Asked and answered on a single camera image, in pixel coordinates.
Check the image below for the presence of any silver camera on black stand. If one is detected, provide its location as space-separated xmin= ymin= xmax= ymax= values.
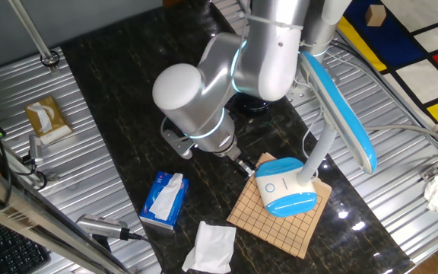
xmin=75 ymin=213 xmax=144 ymax=252

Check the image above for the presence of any small silver camera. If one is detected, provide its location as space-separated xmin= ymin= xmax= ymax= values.
xmin=27 ymin=134 xmax=45 ymax=167

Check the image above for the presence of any blue and white desk lamp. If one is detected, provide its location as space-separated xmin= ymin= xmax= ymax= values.
xmin=254 ymin=51 xmax=379 ymax=218

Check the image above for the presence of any aluminium frame bar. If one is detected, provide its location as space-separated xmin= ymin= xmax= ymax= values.
xmin=0 ymin=155 xmax=132 ymax=274

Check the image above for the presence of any loose white tissue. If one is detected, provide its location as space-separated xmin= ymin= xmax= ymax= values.
xmin=181 ymin=220 xmax=237 ymax=274

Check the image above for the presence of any black round bowl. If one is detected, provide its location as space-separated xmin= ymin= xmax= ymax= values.
xmin=227 ymin=92 xmax=271 ymax=117

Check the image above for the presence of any wooden grid board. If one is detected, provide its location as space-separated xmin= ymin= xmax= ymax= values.
xmin=226 ymin=151 xmax=333 ymax=260

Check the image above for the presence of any metal corner bracket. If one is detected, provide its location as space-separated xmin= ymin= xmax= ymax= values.
xmin=420 ymin=166 xmax=438 ymax=182

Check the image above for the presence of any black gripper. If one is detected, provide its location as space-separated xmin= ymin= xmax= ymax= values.
xmin=229 ymin=150 xmax=262 ymax=180

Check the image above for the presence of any colourful block pattern cloth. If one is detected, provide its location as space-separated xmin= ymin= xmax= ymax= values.
xmin=336 ymin=0 xmax=438 ymax=126

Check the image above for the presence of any black keyboard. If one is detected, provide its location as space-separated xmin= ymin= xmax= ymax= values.
xmin=0 ymin=215 xmax=51 ymax=274

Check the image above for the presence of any metal stand pole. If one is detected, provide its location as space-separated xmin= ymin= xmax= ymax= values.
xmin=8 ymin=0 xmax=61 ymax=73

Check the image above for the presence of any blue tissue box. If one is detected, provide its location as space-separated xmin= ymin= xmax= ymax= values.
xmin=138 ymin=170 xmax=191 ymax=231

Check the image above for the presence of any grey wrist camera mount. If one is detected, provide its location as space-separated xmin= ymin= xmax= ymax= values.
xmin=160 ymin=116 xmax=196 ymax=160

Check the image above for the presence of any metal camera bracket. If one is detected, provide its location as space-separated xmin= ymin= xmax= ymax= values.
xmin=32 ymin=167 xmax=59 ymax=184

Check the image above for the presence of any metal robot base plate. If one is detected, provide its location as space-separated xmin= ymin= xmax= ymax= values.
xmin=286 ymin=74 xmax=341 ymax=103

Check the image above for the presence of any grey cable hose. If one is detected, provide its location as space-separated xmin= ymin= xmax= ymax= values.
xmin=363 ymin=124 xmax=438 ymax=152

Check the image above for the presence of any black marble table mat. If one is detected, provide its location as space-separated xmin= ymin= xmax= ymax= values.
xmin=59 ymin=0 xmax=416 ymax=274

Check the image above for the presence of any small wooden cube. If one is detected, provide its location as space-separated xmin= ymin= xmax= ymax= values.
xmin=364 ymin=4 xmax=387 ymax=27

